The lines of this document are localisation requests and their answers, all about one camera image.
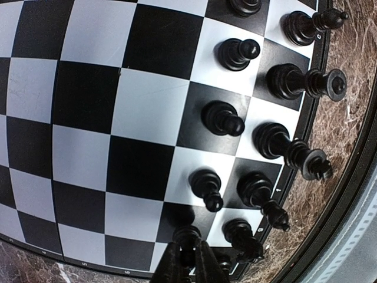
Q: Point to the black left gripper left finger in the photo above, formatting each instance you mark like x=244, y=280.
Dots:
x=169, y=268

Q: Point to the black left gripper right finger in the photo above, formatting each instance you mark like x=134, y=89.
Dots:
x=207, y=267

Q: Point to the black rook piece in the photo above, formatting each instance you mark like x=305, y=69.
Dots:
x=225, y=264

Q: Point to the black pawn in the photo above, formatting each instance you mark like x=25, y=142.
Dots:
x=246, y=8
x=187, y=238
x=206, y=184
x=221, y=118
x=235, y=54

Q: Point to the black bishop piece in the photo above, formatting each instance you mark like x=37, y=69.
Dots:
x=255, y=191

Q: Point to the black king piece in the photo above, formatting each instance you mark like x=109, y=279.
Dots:
x=272, y=140

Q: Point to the black queen piece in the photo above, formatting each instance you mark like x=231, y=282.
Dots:
x=288, y=82

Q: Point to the black white chessboard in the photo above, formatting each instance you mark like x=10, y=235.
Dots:
x=101, y=124

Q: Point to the white slotted cable duct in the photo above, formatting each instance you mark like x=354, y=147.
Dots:
x=352, y=255

